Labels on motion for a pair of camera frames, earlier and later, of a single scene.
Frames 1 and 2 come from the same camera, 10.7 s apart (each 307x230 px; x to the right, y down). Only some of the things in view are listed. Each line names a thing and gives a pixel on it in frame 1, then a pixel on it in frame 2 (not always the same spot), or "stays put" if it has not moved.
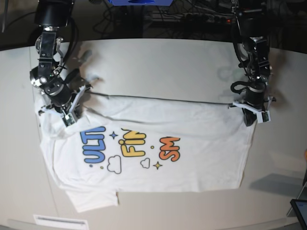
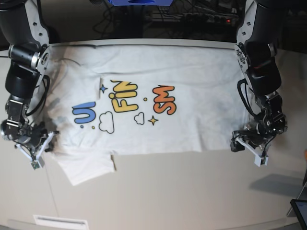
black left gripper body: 254,97 → 259,132
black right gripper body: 59,94 → 31,136
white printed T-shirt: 128,143 → 106,98
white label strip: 54,223 stays put
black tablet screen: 300,208 stays put
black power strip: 207,18 stays put
